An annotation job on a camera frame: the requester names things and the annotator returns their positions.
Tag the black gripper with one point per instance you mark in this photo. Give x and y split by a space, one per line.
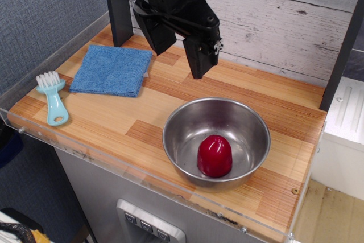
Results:
161 20

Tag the blue microfiber cloth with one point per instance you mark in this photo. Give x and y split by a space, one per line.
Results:
112 70

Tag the stainless steel bowl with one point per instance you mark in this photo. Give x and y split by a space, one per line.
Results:
189 125

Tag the red toy pepper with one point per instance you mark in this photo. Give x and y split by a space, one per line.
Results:
214 156

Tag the light blue scrub brush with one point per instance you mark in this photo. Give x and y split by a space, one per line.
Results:
49 84

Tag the clear acrylic table guard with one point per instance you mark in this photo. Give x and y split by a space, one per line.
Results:
264 209

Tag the silver button control panel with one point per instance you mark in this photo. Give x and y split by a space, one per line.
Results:
142 226

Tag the white appliance at right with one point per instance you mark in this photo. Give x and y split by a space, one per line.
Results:
338 162

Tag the yellow object bottom left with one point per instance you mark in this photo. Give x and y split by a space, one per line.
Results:
35 236

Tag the dark right vertical post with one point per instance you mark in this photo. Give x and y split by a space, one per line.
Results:
343 56

